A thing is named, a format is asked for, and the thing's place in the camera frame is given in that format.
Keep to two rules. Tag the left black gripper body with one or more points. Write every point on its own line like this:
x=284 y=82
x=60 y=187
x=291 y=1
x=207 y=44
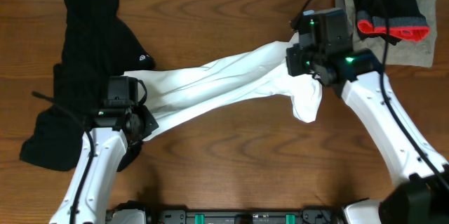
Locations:
x=146 y=123

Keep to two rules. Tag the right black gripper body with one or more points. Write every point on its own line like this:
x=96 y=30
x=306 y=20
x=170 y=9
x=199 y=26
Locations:
x=299 y=62

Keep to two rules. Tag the white t-shirt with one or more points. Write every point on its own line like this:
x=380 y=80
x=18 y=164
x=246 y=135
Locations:
x=176 y=96

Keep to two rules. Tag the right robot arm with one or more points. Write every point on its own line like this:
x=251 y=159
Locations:
x=418 y=172

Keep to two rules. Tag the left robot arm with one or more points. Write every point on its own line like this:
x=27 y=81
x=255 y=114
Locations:
x=106 y=146

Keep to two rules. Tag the black t-shirt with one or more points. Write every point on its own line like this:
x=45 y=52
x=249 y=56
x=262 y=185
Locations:
x=97 y=45

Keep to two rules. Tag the black garment with red trim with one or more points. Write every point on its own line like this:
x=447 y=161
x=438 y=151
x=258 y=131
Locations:
x=405 y=20

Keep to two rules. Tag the folded olive grey garment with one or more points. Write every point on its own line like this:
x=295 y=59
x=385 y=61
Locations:
x=404 y=52

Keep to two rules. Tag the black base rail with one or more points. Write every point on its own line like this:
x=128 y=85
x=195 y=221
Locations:
x=309 y=215

